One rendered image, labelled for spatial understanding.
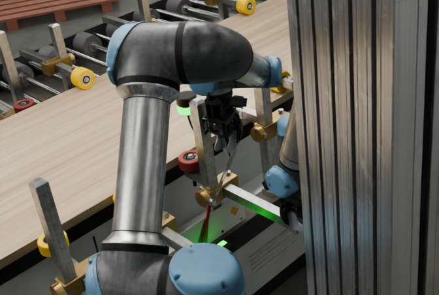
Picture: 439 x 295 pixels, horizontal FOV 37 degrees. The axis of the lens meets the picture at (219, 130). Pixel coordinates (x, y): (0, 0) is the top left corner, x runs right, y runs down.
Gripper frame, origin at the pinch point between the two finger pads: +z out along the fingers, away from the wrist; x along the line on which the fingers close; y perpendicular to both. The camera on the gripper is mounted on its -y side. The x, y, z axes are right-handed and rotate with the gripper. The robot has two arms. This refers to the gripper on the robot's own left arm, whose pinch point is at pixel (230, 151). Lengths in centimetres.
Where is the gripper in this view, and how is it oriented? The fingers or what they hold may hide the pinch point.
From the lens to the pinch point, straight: 184.7
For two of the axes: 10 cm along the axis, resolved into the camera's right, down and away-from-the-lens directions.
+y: -4.4, 4.9, -7.5
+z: 1.2, 8.6, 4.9
